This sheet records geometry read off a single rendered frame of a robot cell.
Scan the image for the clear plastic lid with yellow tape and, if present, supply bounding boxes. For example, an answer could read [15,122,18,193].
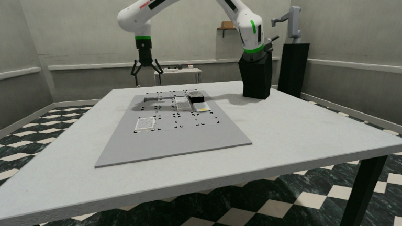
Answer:
[193,102,211,112]

